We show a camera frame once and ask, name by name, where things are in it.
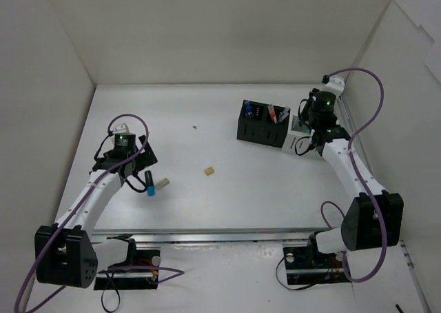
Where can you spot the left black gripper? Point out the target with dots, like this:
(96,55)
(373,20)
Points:
(147,153)

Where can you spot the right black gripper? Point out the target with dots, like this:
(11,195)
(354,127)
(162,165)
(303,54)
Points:
(308,107)

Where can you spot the blue cap black highlighter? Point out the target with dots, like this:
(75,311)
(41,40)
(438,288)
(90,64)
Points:
(149,183)

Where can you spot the blue gel pen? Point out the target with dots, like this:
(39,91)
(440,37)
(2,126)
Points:
(248,109)

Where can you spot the pink gel pen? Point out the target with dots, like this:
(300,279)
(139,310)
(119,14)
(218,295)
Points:
(272,113)

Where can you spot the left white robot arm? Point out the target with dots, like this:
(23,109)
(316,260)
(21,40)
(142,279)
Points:
(64,252)

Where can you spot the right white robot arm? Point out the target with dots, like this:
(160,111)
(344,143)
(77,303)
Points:
(374,217)

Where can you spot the white slotted pen holder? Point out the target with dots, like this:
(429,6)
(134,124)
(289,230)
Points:
(297,140)

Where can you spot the grey white eraser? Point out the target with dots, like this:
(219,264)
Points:
(162,183)

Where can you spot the black slotted pen holder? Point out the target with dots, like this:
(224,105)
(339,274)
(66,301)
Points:
(259,129)

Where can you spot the small tan eraser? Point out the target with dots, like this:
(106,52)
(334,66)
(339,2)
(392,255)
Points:
(209,171)

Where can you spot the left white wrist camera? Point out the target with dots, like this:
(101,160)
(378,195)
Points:
(121,129)

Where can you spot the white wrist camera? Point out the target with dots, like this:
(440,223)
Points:
(333,84)
(121,129)

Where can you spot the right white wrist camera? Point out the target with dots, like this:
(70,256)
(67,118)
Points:
(333,84)

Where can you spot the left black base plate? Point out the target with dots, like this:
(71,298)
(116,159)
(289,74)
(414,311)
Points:
(132,275)

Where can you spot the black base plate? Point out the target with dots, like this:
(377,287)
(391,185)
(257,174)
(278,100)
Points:
(132,275)
(305,267)

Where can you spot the aluminium front rail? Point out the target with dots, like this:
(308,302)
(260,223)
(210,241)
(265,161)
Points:
(215,235)

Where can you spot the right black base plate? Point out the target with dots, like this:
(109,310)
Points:
(305,267)

